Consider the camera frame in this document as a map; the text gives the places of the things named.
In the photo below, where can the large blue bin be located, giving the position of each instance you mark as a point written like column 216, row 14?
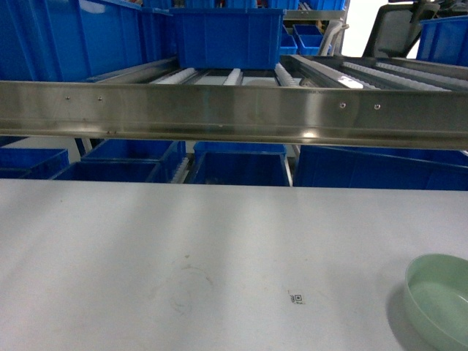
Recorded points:
column 65, row 41
column 223, row 38

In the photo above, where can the small QR code sticker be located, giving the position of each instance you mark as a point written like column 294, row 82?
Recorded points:
column 297, row 298

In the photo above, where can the large blue bin centre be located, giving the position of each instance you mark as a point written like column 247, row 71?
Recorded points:
column 223, row 38

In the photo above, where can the stainless steel shelf rack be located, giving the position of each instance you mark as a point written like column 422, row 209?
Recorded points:
column 312, row 101

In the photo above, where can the blue bin lower right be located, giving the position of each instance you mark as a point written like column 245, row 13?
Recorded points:
column 381, row 168

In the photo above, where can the large blue bin left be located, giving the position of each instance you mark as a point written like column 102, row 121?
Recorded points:
column 65, row 41

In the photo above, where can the black office chair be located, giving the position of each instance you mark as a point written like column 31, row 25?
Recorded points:
column 397, row 28

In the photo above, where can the blue bin lower left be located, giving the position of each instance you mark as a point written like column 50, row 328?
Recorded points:
column 136, row 161

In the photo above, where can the blue bin upper right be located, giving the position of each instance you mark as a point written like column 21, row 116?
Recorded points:
column 444, row 41

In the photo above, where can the blue bin lower centre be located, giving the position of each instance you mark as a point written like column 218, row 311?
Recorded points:
column 240, row 164

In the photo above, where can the green bowl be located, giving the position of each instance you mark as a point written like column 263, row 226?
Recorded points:
column 435, row 300

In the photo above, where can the small blue bin background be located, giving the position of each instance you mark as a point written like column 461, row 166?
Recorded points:
column 308, row 39

